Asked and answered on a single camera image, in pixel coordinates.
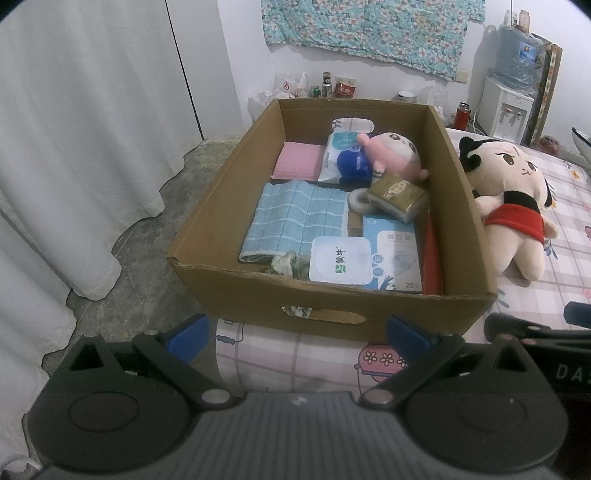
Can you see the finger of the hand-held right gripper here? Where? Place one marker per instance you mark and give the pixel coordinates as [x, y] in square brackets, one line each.
[545, 333]
[579, 316]

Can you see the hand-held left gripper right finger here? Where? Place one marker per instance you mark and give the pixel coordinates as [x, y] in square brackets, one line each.
[406, 334]

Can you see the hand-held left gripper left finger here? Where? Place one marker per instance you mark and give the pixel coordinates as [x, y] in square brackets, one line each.
[187, 337]

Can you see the brown cardboard box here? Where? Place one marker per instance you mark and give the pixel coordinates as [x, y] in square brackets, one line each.
[221, 286]

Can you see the red and white packet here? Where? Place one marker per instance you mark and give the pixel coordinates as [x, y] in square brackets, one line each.
[432, 263]

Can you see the light blue bandage box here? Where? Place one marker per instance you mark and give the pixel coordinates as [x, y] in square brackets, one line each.
[397, 249]

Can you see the white wet wipes pack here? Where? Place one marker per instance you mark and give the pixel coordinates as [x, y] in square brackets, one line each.
[341, 261]

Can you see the gold tissue pack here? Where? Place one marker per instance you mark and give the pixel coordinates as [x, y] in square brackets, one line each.
[397, 196]

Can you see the white tape roll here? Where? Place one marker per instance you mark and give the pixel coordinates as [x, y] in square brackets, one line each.
[358, 201]

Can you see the blue checked towel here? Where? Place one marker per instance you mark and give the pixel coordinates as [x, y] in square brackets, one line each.
[295, 217]

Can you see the pink plush toy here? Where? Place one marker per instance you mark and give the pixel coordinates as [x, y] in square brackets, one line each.
[397, 152]

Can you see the blue white tissue packet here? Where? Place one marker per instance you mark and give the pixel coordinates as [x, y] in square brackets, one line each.
[339, 152]

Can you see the pink sponge cloth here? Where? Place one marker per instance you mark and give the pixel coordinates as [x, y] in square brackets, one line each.
[298, 161]

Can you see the large black-haired plush doll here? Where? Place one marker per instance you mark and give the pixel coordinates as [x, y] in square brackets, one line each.
[508, 184]

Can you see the white water dispenser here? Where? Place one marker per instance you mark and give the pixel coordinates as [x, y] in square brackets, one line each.
[503, 110]

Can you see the white curtain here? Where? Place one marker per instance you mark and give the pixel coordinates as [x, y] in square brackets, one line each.
[69, 138]

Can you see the patterned folded board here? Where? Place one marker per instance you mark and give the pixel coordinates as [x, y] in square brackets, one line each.
[547, 87]

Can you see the white plastic bag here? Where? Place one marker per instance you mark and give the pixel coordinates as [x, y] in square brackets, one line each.
[430, 101]

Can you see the white bowl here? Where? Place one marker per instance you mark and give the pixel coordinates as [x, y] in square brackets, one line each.
[402, 96]

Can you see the small red box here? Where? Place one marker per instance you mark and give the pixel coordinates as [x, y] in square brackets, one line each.
[345, 87]

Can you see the plastic bag with red print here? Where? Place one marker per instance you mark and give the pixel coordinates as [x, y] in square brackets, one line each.
[292, 87]

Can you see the small pale bottle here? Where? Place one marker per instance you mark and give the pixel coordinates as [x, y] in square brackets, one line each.
[524, 21]

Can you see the white wall socket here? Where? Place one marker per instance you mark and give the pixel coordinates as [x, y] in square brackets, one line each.
[461, 76]

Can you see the blue floral wall cloth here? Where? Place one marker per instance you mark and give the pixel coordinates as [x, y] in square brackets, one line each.
[369, 27]

